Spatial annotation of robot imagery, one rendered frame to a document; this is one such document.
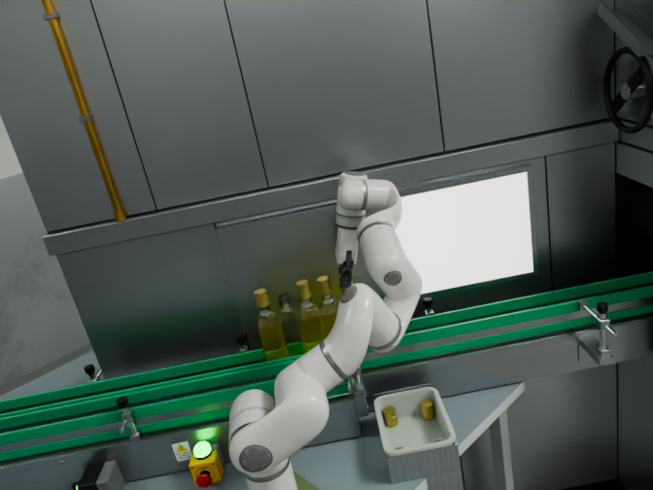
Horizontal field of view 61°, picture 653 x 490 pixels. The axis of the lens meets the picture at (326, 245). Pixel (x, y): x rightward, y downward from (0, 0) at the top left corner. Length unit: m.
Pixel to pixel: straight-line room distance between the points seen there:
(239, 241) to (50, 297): 2.85
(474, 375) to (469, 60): 0.86
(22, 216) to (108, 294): 2.46
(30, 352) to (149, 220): 2.86
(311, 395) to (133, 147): 0.89
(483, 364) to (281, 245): 0.66
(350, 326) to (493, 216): 0.75
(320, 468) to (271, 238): 0.62
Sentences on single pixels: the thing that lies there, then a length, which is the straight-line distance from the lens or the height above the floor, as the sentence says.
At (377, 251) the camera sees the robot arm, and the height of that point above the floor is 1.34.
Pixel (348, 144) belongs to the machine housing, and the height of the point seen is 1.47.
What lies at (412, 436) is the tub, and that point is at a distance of 1.53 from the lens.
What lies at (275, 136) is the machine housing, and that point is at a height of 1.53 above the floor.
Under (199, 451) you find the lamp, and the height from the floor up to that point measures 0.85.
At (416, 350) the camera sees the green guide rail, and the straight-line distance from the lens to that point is 1.59.
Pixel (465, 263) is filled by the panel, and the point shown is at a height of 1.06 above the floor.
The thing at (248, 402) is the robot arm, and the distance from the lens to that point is 1.10.
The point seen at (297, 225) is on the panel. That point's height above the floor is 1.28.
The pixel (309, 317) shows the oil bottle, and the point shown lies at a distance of 1.52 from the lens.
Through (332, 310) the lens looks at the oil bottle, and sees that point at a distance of 1.52.
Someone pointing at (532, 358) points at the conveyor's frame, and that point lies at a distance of 1.68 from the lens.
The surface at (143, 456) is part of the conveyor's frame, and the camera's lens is 1.66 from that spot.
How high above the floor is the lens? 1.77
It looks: 21 degrees down
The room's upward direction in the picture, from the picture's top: 12 degrees counter-clockwise
